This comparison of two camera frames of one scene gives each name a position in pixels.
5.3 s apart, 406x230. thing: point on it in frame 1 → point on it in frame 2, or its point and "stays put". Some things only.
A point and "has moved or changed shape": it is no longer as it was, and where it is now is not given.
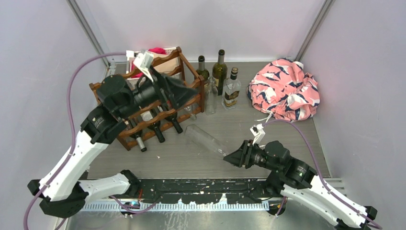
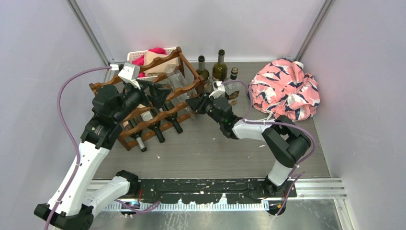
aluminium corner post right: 322,14 stays put
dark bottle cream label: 149,115 stays put
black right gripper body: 257,156 → 209,110
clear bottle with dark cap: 231,90 stays put
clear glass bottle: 204,140 has moved or changed shape
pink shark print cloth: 283,88 stays put
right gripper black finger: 241,157 → 199,104
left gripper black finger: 176,91 → 158,95
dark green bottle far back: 219,71 stays put
